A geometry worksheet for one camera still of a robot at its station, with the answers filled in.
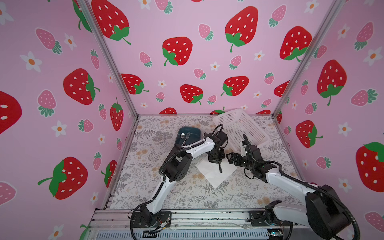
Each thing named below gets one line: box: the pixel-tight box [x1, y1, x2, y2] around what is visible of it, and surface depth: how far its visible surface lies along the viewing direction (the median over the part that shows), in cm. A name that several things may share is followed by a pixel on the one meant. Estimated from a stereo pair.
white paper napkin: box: [195, 154, 238, 189], surface depth 92 cm
